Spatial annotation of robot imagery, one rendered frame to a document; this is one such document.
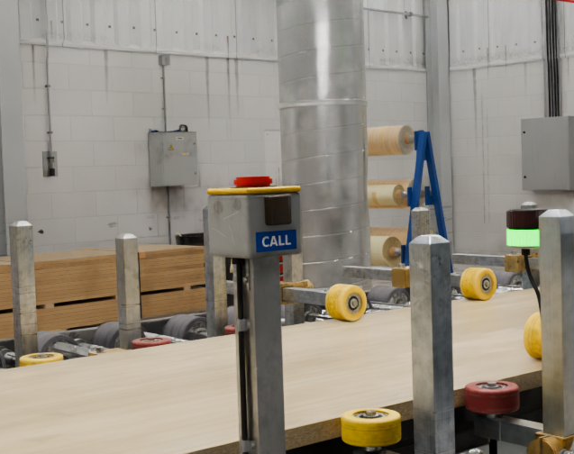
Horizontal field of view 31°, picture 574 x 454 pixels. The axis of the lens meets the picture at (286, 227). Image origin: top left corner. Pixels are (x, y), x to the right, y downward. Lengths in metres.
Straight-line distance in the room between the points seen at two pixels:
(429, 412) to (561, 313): 0.27
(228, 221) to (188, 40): 9.13
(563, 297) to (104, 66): 8.33
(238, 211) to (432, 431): 0.39
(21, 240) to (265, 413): 1.12
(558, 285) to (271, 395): 0.50
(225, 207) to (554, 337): 0.56
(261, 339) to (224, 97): 9.35
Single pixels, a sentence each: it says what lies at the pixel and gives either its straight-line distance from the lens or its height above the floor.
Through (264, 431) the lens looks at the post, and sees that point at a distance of 1.07.
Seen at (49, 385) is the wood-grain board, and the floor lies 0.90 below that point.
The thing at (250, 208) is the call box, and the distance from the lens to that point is 1.01.
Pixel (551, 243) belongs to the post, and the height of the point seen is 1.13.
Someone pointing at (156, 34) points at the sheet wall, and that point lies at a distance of 9.96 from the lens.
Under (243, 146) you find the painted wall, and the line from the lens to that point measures 10.49.
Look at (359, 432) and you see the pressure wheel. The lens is 1.38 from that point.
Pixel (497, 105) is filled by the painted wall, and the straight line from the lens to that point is 12.31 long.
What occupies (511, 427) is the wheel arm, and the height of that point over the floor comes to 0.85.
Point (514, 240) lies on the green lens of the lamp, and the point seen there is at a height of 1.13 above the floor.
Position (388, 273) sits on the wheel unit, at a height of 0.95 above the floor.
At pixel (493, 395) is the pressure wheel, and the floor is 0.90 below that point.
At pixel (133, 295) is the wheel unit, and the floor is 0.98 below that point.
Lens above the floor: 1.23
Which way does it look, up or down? 3 degrees down
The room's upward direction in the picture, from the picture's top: 2 degrees counter-clockwise
